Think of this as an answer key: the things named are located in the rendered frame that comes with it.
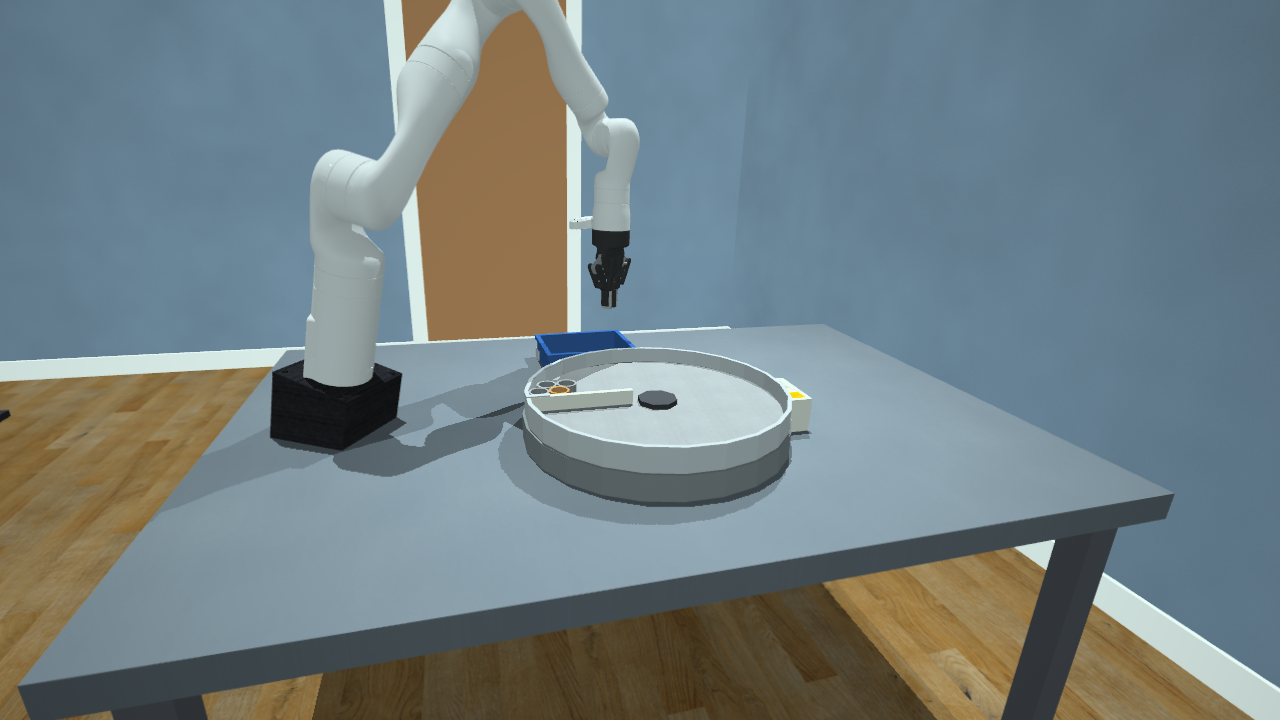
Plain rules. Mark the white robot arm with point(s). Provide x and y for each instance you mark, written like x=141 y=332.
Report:
x=349 y=191

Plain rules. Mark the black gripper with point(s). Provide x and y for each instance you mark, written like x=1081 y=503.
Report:
x=610 y=264

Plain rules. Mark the blue open crate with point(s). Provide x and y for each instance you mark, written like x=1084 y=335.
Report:
x=556 y=346

